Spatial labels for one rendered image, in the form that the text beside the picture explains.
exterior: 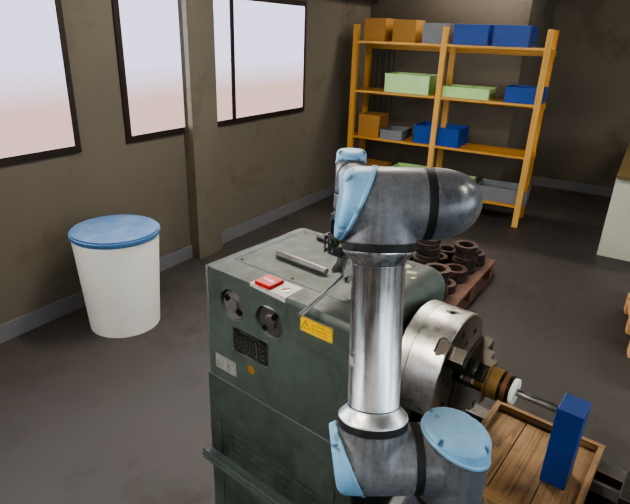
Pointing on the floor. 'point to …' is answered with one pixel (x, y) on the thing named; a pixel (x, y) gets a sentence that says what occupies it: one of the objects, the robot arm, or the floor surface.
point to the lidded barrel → (119, 273)
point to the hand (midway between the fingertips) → (348, 277)
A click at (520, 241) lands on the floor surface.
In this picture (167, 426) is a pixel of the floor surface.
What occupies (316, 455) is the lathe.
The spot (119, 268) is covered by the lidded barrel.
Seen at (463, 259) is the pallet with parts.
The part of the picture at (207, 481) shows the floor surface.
